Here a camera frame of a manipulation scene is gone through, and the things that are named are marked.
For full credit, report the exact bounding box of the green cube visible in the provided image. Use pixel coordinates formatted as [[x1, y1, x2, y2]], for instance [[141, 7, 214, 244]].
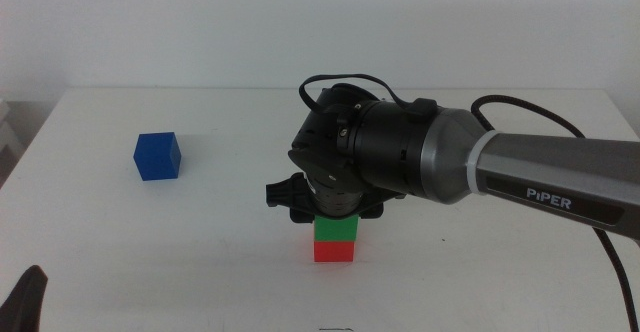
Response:
[[313, 214, 360, 244]]

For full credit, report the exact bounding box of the red cube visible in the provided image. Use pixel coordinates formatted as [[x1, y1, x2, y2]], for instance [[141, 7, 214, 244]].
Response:
[[313, 240, 356, 264]]

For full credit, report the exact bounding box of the blue cube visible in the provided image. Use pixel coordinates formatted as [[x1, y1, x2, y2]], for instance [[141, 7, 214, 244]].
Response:
[[132, 131, 183, 182]]

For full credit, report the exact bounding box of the thin black camera cable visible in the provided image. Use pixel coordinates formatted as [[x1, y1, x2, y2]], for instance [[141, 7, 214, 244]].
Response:
[[298, 73, 417, 116]]

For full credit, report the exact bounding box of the braided black arm cable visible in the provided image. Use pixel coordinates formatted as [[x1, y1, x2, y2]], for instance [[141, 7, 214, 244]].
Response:
[[470, 94, 640, 332]]

